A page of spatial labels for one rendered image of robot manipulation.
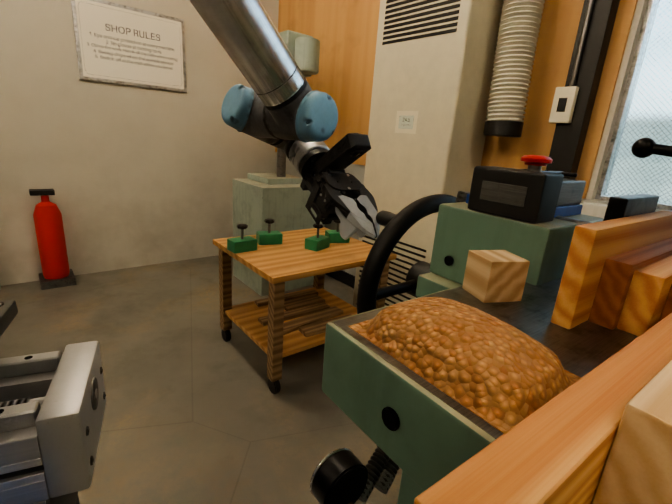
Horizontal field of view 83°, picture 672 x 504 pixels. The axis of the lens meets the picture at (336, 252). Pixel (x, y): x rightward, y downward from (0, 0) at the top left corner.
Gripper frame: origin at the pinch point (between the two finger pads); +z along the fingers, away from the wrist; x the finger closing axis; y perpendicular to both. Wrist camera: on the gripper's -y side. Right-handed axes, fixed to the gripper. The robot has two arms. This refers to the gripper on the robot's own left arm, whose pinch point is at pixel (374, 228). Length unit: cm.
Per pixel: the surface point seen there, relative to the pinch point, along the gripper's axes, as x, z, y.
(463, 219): 3.1, 12.9, -14.0
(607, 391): 24.1, 32.6, -24.2
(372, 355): 25.9, 24.8, -14.9
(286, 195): -77, -131, 103
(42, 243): 49, -173, 173
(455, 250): 3.1, 14.5, -10.4
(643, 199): -3.4, 22.8, -25.2
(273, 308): -21, -38, 80
